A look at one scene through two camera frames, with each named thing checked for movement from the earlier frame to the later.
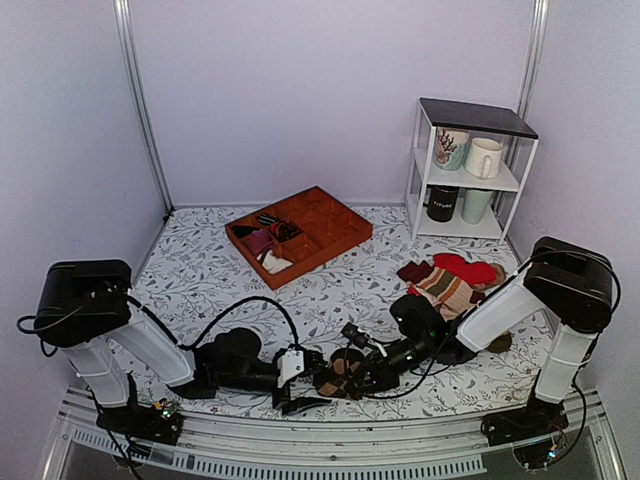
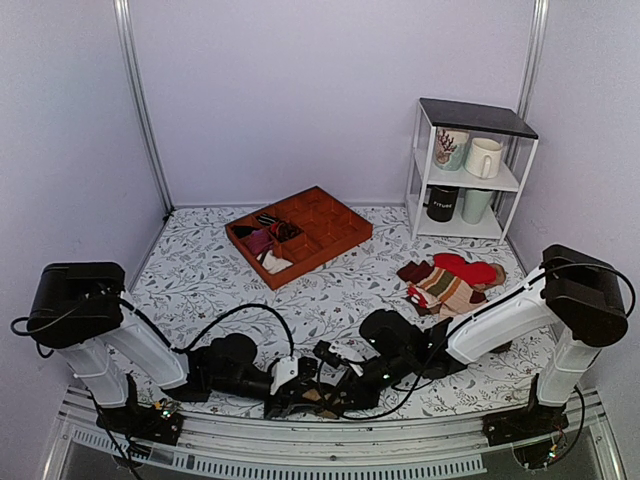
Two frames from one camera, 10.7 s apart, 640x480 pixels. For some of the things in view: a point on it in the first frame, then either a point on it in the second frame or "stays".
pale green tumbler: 474,204 stays
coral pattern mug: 450,148 stays
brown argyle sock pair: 343,378 to 314,395
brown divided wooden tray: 287,237 stays
